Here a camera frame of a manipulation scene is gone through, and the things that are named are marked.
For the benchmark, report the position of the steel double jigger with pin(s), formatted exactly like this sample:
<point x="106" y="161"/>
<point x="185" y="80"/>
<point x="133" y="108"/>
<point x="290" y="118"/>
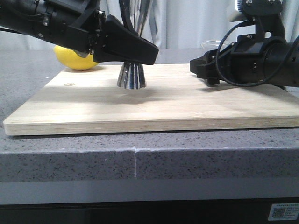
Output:
<point x="131" y="74"/>

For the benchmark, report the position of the white QR code label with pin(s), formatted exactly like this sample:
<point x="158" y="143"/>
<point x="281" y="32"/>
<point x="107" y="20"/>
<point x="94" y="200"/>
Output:
<point x="284" y="212"/>

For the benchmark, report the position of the clear glass beaker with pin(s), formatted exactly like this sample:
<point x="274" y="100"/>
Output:
<point x="210" y="44"/>

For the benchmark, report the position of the yellow lemon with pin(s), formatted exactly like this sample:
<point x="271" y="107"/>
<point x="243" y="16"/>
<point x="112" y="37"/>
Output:
<point x="72" y="60"/>

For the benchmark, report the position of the grey pleated curtain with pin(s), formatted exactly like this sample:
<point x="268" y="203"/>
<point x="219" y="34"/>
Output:
<point x="176" y="24"/>

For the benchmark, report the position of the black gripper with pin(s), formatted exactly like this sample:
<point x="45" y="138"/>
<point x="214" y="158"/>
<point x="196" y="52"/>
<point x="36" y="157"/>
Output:
<point x="76" y="25"/>
<point x="247" y="62"/>

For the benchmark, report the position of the black and white arm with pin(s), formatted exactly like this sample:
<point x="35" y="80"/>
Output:
<point x="287" y="74"/>

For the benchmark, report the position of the light wooden cutting board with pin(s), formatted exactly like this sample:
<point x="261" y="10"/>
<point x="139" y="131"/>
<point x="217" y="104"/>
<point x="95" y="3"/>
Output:
<point x="174" y="99"/>

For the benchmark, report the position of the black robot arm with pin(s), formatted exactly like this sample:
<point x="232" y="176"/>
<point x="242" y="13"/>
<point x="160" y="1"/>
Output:
<point x="26" y="17"/>

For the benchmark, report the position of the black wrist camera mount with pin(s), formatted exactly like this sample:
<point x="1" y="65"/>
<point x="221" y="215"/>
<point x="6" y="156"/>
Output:
<point x="264" y="13"/>

